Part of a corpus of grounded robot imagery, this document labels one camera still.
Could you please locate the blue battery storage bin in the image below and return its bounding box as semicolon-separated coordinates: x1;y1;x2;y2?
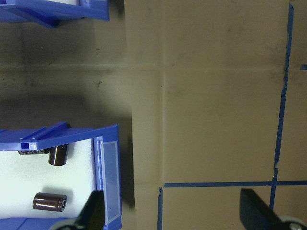
0;121;123;230

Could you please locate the blue button storage bin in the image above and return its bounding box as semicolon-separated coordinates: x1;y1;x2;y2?
0;0;110;29

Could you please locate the dark brown cylindrical battery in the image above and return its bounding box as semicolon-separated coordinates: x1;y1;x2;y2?
32;192;68;213
18;148;50;156
47;144;69;167

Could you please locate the white foam liner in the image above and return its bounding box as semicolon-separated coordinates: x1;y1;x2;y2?
0;138;97;220

